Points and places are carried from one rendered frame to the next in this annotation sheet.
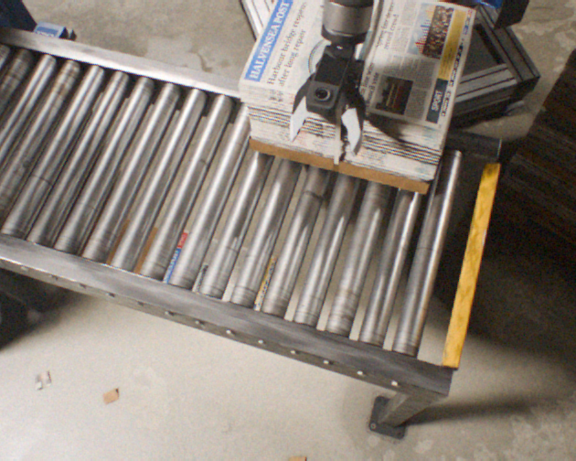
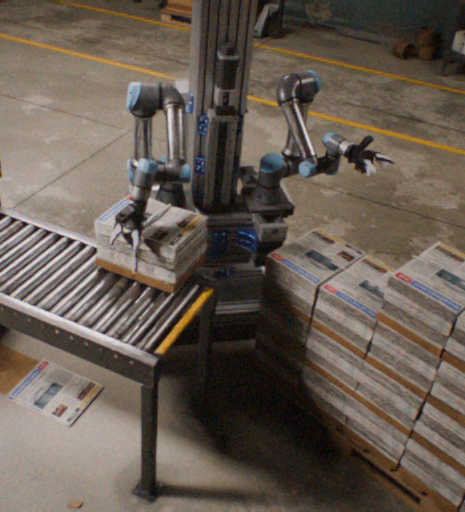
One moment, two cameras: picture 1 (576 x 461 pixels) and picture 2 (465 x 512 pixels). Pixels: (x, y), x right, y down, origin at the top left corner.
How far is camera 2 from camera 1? 1.61 m
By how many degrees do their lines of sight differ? 31
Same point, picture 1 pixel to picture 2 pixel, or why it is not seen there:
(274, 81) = (110, 222)
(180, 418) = (4, 465)
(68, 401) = not seen: outside the picture
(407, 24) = (175, 216)
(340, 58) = (133, 207)
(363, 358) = (118, 346)
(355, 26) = (140, 195)
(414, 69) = (171, 229)
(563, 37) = not seen: hidden behind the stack
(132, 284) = (16, 303)
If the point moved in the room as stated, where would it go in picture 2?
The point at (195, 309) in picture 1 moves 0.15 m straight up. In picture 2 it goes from (43, 317) to (39, 286)
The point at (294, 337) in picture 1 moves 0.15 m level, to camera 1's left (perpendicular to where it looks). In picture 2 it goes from (88, 334) to (47, 333)
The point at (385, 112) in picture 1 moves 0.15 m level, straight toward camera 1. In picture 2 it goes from (152, 239) to (135, 260)
